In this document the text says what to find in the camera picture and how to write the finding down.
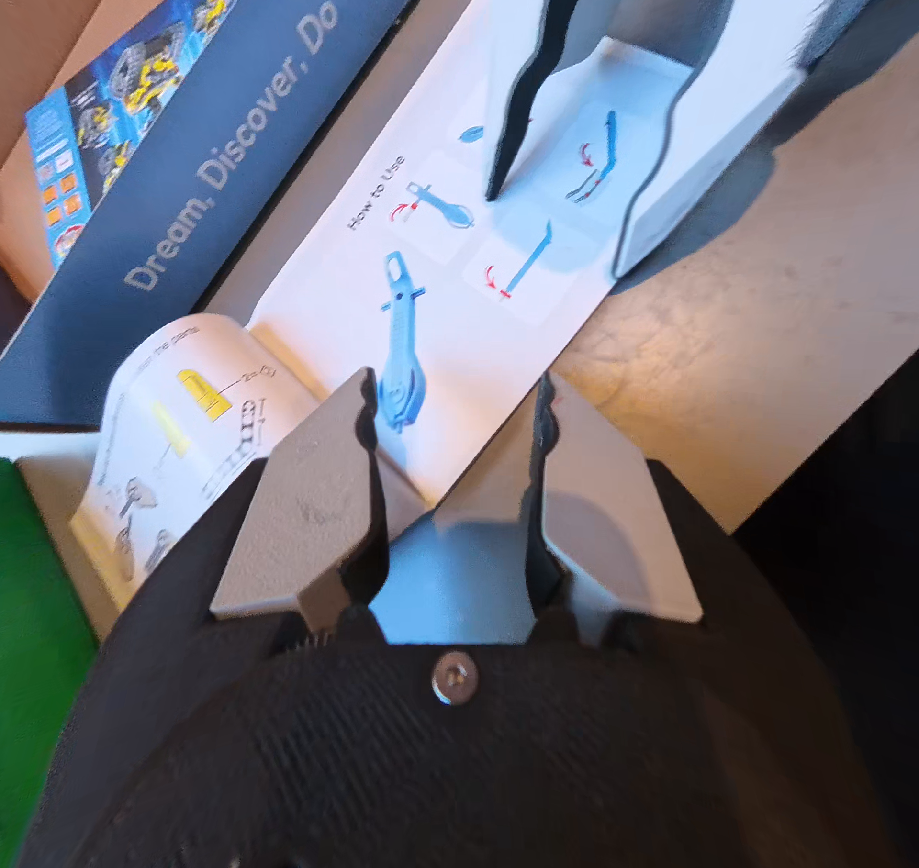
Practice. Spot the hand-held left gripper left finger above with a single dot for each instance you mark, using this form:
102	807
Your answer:
309	516

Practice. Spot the person's black garment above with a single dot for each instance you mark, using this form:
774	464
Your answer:
847	595

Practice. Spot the grey desk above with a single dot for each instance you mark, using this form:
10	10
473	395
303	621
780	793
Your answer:
718	380

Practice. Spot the blue robot kit box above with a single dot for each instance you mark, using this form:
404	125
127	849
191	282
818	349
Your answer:
215	164

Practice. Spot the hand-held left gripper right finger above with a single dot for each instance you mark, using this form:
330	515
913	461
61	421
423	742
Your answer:
617	523

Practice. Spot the blue printed leaflet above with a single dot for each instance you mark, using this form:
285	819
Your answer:
108	93

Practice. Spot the printed instruction booklet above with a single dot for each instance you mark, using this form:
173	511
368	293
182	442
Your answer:
467	308

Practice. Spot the green plastic bin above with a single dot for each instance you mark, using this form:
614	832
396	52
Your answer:
36	667

